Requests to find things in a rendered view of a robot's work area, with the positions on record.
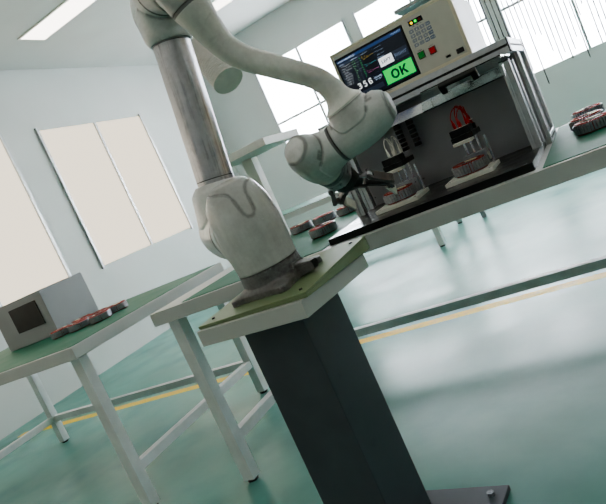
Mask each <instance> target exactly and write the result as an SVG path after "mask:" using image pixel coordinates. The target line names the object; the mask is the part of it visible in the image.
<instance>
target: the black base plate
mask: <svg viewBox="0 0 606 504"><path fill-rule="evenodd" d="M542 143H543V145H542V146H541V147H537V148H536V149H533V150H532V147H531V145H529V146H527V147H524V148H522V149H519V150H517V151H514V152H512V153H509V154H507V155H504V156H501V157H499V158H496V160H498V159H499V160H500V164H499V165H498V166H497V167H496V169H495V170H494V171H492V172H489V173H486V174H484V175H481V176H479V177H476V178H473V179H471V180H468V181H466V182H463V183H460V184H458V185H455V186H453V187H450V188H447V189H446V187H445V185H446V184H447V183H448V182H449V181H450V180H451V179H452V178H453V177H454V175H453V176H451V177H448V178H446V179H443V180H440V181H438V182H435V183H433V184H430V185H428V186H425V187H429V191H428V192H427V193H426V194H424V195H423V196H422V197H421V198H420V199H419V200H416V201H414V202H411V203H408V204H406V205H403V206H401V207H398V208H395V209H393V210H390V211H387V212H385V213H382V214H380V215H376V213H375V212H376V211H378V210H379V209H380V208H382V207H383V206H384V205H386V204H385V203H382V204H379V205H377V207H375V208H374V209H371V210H369V211H368V213H367V214H366V215H363V216H361V217H359V218H358V219H356V220H355V221H354V222H352V223H351V224H349V225H348V226H347V227H345V228H344V229H342V230H341V231H340V232H338V233H337V234H336V235H334V236H333V237H331V238H330V239H329V240H328V241H329V243H330V246H333V245H335V244H338V243H341V242H343V241H346V240H349V239H352V238H354V237H357V236H360V235H362V234H365V233H368V232H370V231H373V230H376V229H378V228H381V227H384V226H386V225H389V224H392V223H395V222H397V221H400V220H403V219H405V218H408V217H411V216H413V215H416V214H419V213H421V212H424V211H427V210H429V209H432V208H435V207H438V206H440V205H443V204H446V203H448V202H451V201H454V200H456V199H459V198H462V197H464V196H467V195H470V194H472V193H475V192H478V191H481V190H483V189H486V188H489V187H491V186H494V185H497V184H499V183H502V182H505V181H507V180H510V179H513V178H515V177H518V176H521V175H524V174H526V173H529V172H532V171H534V170H536V168H537V165H538V163H539V161H540V159H541V157H542V154H543V152H544V150H545V148H546V143H545V141H544V142H542Z"/></svg>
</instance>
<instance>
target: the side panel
mask: <svg viewBox="0 0 606 504"><path fill-rule="evenodd" d="M514 54H515V56H516V59H517V62H518V64H519V67H520V69H521V72H522V74H523V77H524V79H525V82H526V85H527V87H528V90H529V92H530V95H531V97H532V100H533V103H534V105H535V108H536V110H537V113H538V115H539V118H540V120H541V123H542V126H543V128H544V131H545V133H546V136H547V139H545V143H546V146H547V145H548V144H552V143H553V141H554V138H555V136H556V133H557V132H556V130H555V127H554V124H553V122H552V119H551V117H550V114H549V112H548V109H547V106H546V104H545V101H544V99H543V96H542V94H541V91H540V88H539V86H538V83H537V81H536V78H535V76H534V73H533V70H532V68H531V65H530V63H529V60H528V58H527V55H526V52H525V51H522V52H518V51H515V52H514Z"/></svg>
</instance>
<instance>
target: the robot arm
mask: <svg viewBox="0 0 606 504"><path fill-rule="evenodd" d="M130 9H131V14H132V17H133V20H134V22H135V24H136V26H137V28H138V30H139V32H140V34H141V36H142V38H143V40H144V42H145V44H146V45H147V47H148V48H150V49H151V50H152V51H154V54H155V57H156V60H157V63H158V66H159V69H160V72H161V75H162V79H163V82H164V85H165V88H166V91H167V94H168V97H169V100H170V103H171V106H172V109H173V112H174V115H175V118H176V121H177V125H178V128H179V131H180V134H181V137H182V140H183V143H184V146H185V149H186V152H187V155H188V158H189V161H190V164H191V167H192V170H193V174H194V177H195V180H196V183H197V186H198V188H196V189H195V191H194V194H193V196H192V202H193V206H194V210H195V215H196V219H197V224H198V228H199V235H200V238H201V241H202V243H203V244H204V246H205V247H206V248H207V249H208V250H209V251H210V252H211V253H213V254H214V255H216V256H218V257H220V258H223V259H227V260H228V261H229V262H230V264H231V265H232V267H233V268H234V270H235V271H236V273H237V275H238V276H239V278H240V280H241V283H242V285H243V287H244V291H243V292H242V293H241V294H240V295H239V296H238V297H237V298H235V299H234V300H233V301H232V302H231V304H232V306H233V308H236V307H239V306H241V305H244V304H247V303H250V302H253V301H256V300H259V299H262V298H265V297H269V296H272V295H275V294H281V293H283V292H285V291H287V290H289V289H290V288H291V287H292V286H293V285H294V284H295V283H296V282H297V281H298V280H299V279H300V278H302V277H303V276H304V275H305V274H306V273H308V272H310V271H312V270H314V269H315V268H317V267H318V266H319V263H320V262H322V258H321V256H320V255H318V256H314V257H310V258H305V259H303V258H302V257H301V256H300V254H299V253H298V251H297V250H296V248H295V246H294V244H293V241H292V239H291V236H290V234H289V231H288V229H287V227H286V225H285V223H284V221H283V219H282V217H281V215H280V213H279V211H278V209H277V207H276V206H275V204H274V202H273V201H272V199H271V197H270V196H269V194H268V193H267V191H266V190H265V189H264V188H263V187H262V186H260V185H259V184H258V183H257V182H255V181H254V180H253V179H251V178H248V177H245V176H235V177H234V175H233V172H232V168H231V165H230V162H229V159H228V156H227V153H226V150H225V146H224V143H223V140H222V137H221V134H220V131H219V128H218V124H217V121H216V118H215V115H214V112H213V109H212V106H211V103H210V99H209V96H208V93H207V90H206V87H205V84H204V81H203V77H202V74H201V71H200V68H199V65H198V62H197V59H196V56H195V52H194V49H193V46H192V43H191V40H192V38H193V37H194V38H195V39H196V40H197V41H198V42H199V43H201V44H202V45H203V46H204V47H205V48H206V49H207V50H208V51H209V52H210V53H212V54H213V55H214V56H215V57H216V58H218V59H219V60H221V61H222V62H224V63H226V64H227V65H229V66H231V67H234V68H236V69H239V70H241V71H245V72H248V73H252V74H256V75H260V76H264V77H268V78H272V79H276V80H281V81H285V82H289V83H293V84H297V85H301V86H305V87H308V88H311V89H313V90H315V91H316V92H317V93H319V94H320V95H321V96H322V97H323V99H324V100H325V102H326V104H327V108H328V112H327V118H328V120H329V125H328V126H327V127H325V128H324V129H322V130H320V131H318V132H315V133H312V134H300V135H295V136H293V137H292V138H290V139H289V141H288V142H287V144H286V146H285V149H284V156H285V158H286V160H287V163H288V165H289V167H290V168H291V169H292V170H293V171H294V172H295V173H296V174H298V175H299V176H300V177H302V178H303V179H305V180H307V181H309V182H312V183H314V184H320V185H321V186H324V187H326V188H327V190H328V194H329V195H330V196H331V199H332V203H333V206H337V204H339V205H344V206H348V207H350V208H352V209H353V210H355V211H356V210H357V205H356V201H354V200H353V199H351V198H349V197H347V195H348V193H349V192H350V191H353V190H355V189H357V188H366V187H367V186H385V188H386V189H388V190H389V191H391V192H392V193H394V194H395V195H397V194H398V193H397V188H396V185H395V184H394V182H395V179H394V175H393V173H387V172H381V171H374V170H371V169H369V168H368V169H365V171H366V172H365V173H363V174H360V173H357V172H356V171H355V170H354V169H353V168H352V167H351V166H350V164H349V163H348V161H350V160H351V159H352V158H354V157H355V156H357V155H359V154H361V153H363V152H364V151H366V150H367V149H368V148H370V147H371V146H372V145H374V144H375V143H376V142H377V141H378V140H379V139H381V138H382V137H383V136H384V135H385V134H386V132H387V131H388V130H389V129H390V128H391V126H392V125H393V123H394V120H395V118H396V116H397V109H396V107H395V104H394V102H393V100H392V99H391V97H390V95H389V94H388V93H387V92H385V91H382V90H371V91H369V92H368V93H366V94H365V93H362V92H361V90H356V89H351V88H349V87H347V86H346V85H345V84H344V83H343V82H342V81H340V80H339V79H338V78H337V77H336V76H334V75H333V74H331V73H330V72H328V71H327V70H325V69H323V68H321V67H318V66H316V65H313V64H310V63H306V62H303V61H300V60H296V59H293V58H289V57H286V56H282V55H279V54H275V53H272V52H268V51H265V50H261V49H258V48H255V47H252V46H249V45H246V44H244V43H242V42H241V41H239V40H238V39H236V38H235V37H234V36H233V35H232V34H231V33H230V32H229V31H228V29H227V28H226V26H225V25H224V23H223V21H222V20H221V18H220V16H219V14H218V13H217V11H216V9H215V7H214V5H213V4H212V2H211V0H130ZM363 181H364V184H362V183H363ZM336 191H338V192H340V193H339V195H338V198H336V197H335V192H336Z"/></svg>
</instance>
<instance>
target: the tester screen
mask: <svg viewBox="0 0 606 504"><path fill-rule="evenodd" d="M404 45H406V47H407V44H406V42H405V40H404V37H403V35H402V32H401V30H400V28H399V29H397V30H395V31H393V32H391V33H390V34H388V35H386V36H384V37H382V38H380V39H379V40H377V41H375V42H373V43H371V44H369V45H368V46H366V47H364V48H362V49H360V50H358V51H356V52H355V53H353V54H351V55H349V56H347V57H345V58H344V59H342V60H340V61H338V62H336V63H337V65H338V68H339V70H340V72H341V75H342V77H343V79H344V82H345V84H346V86H347V87H349V88H351V89H356V90H359V89H358V87H357V85H356V84H358V83H360V82H362V81H364V80H366V79H368V78H370V77H372V78H373V81H374V84H372V85H370V86H368V87H366V88H364V89H362V90H361V92H362V91H364V90H366V89H368V88H370V87H372V86H374V85H376V84H378V83H380V82H382V81H383V82H384V84H385V86H383V87H381V88H379V89H377V90H384V89H386V88H388V87H390V86H392V85H394V84H396V83H398V82H400V81H402V80H404V79H406V78H408V77H410V76H412V75H414V74H416V73H418V71H416V72H414V73H412V74H410V75H408V76H406V77H404V78H402V79H400V80H398V81H396V82H394V83H392V84H390V85H388V83H387V81H386V79H385V76H384V74H383V72H382V71H384V70H386V69H388V68H390V67H392V66H394V65H396V64H398V63H400V62H401V61H403V60H405V59H407V58H409V57H411V54H410V52H409V49H408V47H407V49H408V52H409V54H407V55H405V56H403V57H401V58H399V59H397V60H395V61H393V62H391V63H389V64H388V65H386V66H384V67H382V68H381V66H380V64H379V61H378V59H379V58H381V57H383V56H385V55H387V54H389V53H391V52H393V51H394V50H396V49H398V48H400V47H402V46H404ZM411 58H412V57H411Z"/></svg>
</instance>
